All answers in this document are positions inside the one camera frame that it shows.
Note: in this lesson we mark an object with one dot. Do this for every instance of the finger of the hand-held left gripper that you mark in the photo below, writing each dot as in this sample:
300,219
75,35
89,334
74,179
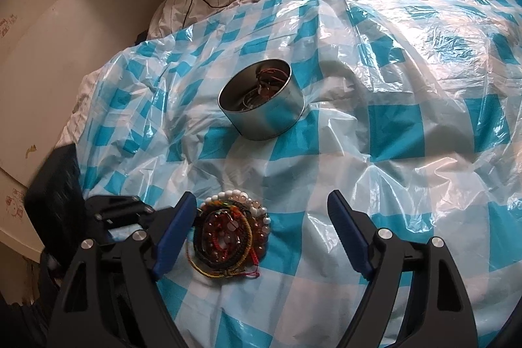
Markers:
118,211

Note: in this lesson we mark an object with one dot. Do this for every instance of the round metal tin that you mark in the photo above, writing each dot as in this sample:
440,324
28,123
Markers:
265,121

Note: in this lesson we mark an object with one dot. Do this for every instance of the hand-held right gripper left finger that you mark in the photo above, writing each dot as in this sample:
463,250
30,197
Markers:
173,238

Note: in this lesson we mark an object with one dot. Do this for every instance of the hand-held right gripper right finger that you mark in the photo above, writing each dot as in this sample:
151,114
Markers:
351,238

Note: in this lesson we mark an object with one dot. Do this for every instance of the blue checkered plastic sheet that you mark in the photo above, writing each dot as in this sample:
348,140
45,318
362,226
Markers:
367,128

